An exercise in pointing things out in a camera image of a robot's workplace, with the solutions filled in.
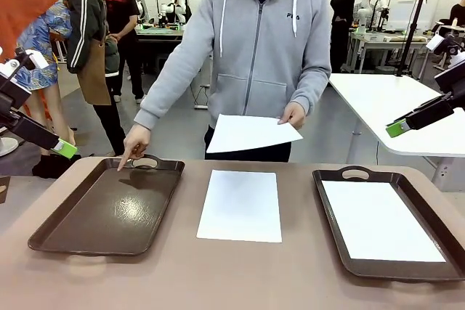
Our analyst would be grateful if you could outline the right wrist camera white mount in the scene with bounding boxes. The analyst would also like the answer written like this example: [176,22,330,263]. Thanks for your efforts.
[425,33,465,59]

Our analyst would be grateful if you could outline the black bag on floor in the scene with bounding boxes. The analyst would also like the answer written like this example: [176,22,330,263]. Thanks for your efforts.
[31,152,83,179]

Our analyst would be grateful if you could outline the white A4 papers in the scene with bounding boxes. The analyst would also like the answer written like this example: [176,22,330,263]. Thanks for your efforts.
[206,113,304,154]

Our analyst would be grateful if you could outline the seated person in black top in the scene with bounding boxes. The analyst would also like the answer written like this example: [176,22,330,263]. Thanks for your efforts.
[448,0,465,30]

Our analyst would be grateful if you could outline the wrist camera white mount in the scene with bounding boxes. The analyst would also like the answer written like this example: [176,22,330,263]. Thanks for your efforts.
[0,47,49,94]
[425,33,465,59]

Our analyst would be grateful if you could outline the brown wooden object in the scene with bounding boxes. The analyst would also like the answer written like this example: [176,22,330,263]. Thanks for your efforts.
[0,176,11,205]

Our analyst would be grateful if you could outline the person's right hand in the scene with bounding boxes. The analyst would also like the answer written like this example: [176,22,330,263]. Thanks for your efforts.
[117,123,152,173]

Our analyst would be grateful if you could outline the person's right forearm grey sleeve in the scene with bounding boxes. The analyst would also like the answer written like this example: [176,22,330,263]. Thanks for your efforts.
[133,44,199,131]

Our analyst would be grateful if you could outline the person in dark puffer jacket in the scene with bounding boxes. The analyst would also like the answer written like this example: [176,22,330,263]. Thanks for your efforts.
[104,36,123,103]

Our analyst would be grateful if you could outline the person in blue floral dress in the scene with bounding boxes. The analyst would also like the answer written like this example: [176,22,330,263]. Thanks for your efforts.
[16,1,76,146]

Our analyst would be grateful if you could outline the person in green striped jacket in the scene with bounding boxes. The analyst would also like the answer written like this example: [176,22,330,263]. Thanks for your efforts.
[63,0,134,158]

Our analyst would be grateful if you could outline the standing person in black clothes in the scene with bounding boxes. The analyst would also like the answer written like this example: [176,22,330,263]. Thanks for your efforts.
[329,0,370,74]

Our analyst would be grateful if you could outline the person in orange garment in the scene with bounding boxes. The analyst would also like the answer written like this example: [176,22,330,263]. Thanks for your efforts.
[0,0,59,62]

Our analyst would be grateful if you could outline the person's left hand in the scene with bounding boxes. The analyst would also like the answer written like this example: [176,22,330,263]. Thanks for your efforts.
[278,102,306,130]

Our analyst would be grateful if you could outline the person's left forearm grey sleeve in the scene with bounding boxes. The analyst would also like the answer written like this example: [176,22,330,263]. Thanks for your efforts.
[290,59,332,115]

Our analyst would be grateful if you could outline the brown tray with glossy reflection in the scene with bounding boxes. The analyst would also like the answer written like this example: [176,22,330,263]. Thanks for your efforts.
[28,153,186,257]

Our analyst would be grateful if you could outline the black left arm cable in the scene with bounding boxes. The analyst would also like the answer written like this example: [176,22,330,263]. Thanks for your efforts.
[6,52,29,84]

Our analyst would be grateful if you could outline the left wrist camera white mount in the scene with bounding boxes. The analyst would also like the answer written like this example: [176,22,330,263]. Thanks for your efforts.
[0,47,49,94]

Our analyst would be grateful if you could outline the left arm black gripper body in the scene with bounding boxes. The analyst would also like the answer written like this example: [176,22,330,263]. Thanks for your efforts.
[0,86,32,128]

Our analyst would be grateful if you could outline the person in grey hoodie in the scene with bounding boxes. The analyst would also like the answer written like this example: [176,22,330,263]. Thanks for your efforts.
[133,0,333,162]

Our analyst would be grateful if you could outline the man in black red-print t-shirt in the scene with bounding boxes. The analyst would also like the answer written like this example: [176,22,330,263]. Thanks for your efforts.
[102,0,146,104]

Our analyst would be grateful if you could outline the dark background workbench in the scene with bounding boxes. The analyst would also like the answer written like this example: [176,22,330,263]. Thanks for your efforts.
[136,25,185,71]

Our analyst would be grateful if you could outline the white round fan base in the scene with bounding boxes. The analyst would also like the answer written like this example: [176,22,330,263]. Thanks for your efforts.
[0,137,19,158]

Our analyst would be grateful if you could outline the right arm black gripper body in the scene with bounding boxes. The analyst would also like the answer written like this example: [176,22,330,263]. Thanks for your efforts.
[434,66,465,111]

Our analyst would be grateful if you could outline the white side table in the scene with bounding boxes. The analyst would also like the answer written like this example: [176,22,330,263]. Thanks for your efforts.
[328,72,465,192]

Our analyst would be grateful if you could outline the light background workbench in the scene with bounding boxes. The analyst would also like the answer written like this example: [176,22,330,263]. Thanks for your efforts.
[350,30,450,73]

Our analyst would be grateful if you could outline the brown matte plastic tray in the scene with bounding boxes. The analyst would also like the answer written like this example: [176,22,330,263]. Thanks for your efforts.
[312,166,465,282]

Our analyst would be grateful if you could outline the white A4 paper sheet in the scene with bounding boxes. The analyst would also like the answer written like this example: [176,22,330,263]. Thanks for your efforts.
[321,180,447,264]
[196,169,283,244]

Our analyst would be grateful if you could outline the black tripod stand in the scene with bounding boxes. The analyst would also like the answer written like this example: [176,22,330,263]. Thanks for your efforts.
[395,0,438,78]

